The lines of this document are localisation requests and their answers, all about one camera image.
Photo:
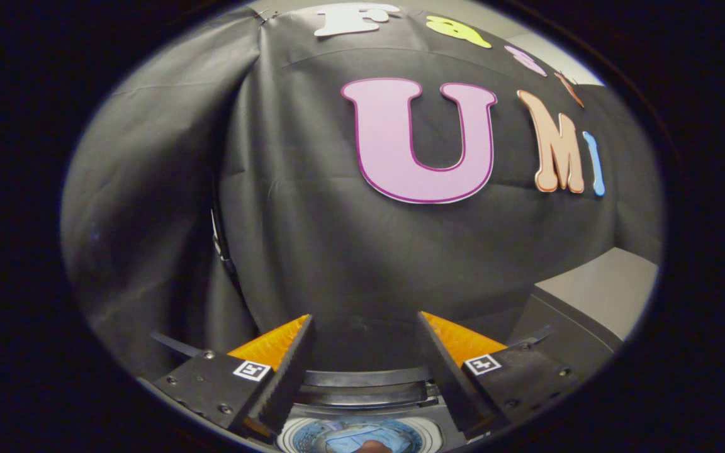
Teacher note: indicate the backdrop stand pole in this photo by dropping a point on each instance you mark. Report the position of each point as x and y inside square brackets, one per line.
[219, 245]

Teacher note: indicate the light blue shirt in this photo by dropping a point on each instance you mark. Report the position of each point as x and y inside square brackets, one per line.
[343, 441]

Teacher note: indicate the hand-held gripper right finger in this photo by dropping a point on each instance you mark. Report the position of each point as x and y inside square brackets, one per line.
[447, 377]

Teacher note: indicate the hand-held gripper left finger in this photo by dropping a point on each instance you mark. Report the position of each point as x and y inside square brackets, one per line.
[287, 377]

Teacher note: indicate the black backdrop cloth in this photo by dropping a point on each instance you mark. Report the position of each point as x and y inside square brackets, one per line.
[306, 251]

